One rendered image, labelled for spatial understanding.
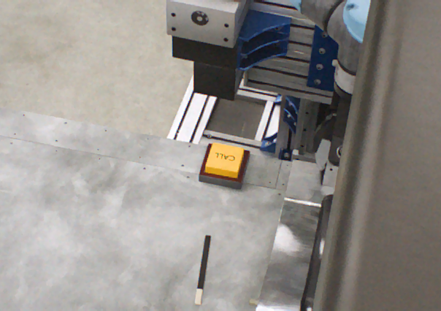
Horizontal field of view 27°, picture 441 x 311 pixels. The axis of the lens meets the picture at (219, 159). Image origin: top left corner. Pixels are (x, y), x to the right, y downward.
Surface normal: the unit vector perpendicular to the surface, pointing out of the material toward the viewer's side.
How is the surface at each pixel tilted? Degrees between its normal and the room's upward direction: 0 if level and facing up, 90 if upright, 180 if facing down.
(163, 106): 0
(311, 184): 0
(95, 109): 0
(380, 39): 45
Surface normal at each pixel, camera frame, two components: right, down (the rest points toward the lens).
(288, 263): 0.09, -0.84
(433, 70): 0.03, -0.65
